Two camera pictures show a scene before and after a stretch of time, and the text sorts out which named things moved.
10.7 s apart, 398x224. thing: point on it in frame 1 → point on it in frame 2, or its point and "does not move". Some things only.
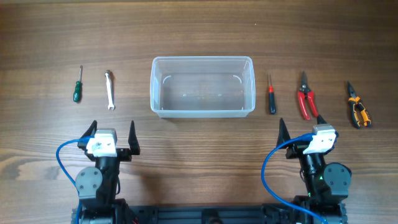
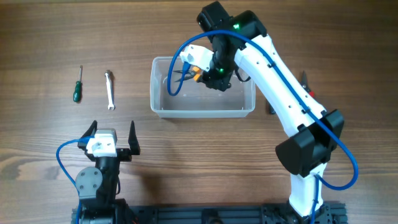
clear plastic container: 202,86 does not move
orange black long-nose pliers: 359,114 → 194,73
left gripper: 125,154 does not move
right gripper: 283,134 → 212,79
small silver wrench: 111,106 does not move
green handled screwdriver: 77,93 does not move
